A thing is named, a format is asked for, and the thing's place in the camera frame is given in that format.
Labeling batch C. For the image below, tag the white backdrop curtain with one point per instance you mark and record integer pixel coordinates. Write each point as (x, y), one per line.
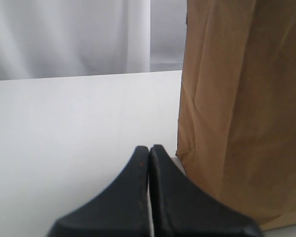
(66, 38)

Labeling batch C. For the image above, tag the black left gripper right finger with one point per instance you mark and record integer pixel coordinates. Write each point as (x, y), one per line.
(181, 209)

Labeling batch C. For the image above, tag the brown paper bag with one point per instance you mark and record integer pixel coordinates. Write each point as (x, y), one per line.
(237, 117)

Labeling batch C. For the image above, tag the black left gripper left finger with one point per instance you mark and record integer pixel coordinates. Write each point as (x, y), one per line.
(120, 210)

